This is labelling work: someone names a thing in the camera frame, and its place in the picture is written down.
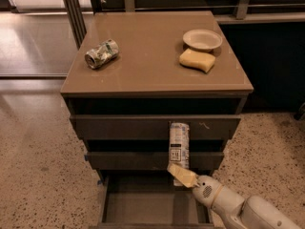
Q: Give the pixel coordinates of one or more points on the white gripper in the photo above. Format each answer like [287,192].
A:
[205,190]

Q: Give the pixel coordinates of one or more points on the clear blue plastic bottle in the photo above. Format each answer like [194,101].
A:
[179,146]

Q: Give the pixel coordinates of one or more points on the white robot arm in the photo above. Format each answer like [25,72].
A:
[235,211]

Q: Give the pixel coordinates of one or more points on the open bottom drawer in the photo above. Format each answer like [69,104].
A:
[149,201]

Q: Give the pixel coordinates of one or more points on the middle drawer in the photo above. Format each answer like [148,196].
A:
[157,161]

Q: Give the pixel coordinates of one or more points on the top drawer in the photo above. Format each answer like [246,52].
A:
[152,126]

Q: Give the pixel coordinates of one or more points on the brown drawer cabinet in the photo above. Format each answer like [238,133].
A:
[146,78]

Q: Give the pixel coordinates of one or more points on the blue tape piece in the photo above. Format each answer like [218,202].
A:
[86,157]

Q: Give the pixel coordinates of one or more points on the yellow sponge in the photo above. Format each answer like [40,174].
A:
[197,60]

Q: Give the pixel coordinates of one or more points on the crushed green white can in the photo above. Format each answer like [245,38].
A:
[102,54]

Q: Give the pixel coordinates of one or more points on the metal railing frame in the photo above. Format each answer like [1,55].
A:
[226,11]

